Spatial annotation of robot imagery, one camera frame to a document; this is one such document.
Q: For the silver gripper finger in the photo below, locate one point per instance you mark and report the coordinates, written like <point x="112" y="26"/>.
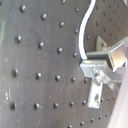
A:
<point x="118" y="59"/>

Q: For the left metal cable clip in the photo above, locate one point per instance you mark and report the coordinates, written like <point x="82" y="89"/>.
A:
<point x="100" y="66"/>

